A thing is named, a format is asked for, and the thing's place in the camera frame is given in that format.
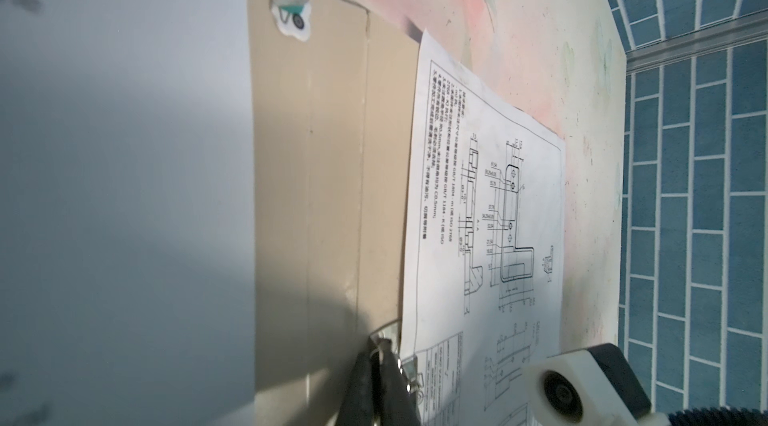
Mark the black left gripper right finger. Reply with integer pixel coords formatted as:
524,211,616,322
376,349,420,426

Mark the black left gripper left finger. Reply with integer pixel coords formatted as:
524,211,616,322
335,352,378,426

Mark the white technical drawing sheet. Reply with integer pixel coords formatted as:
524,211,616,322
400,35,566,425

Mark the white printed text sheet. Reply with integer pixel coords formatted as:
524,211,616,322
1,0,255,425

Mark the wheelbarrow sticker on folder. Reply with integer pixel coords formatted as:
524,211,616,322
270,0,312,42

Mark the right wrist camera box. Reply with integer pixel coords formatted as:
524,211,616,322
522,343,654,425

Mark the aluminium right corner post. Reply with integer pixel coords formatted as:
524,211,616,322
626,11,767,75

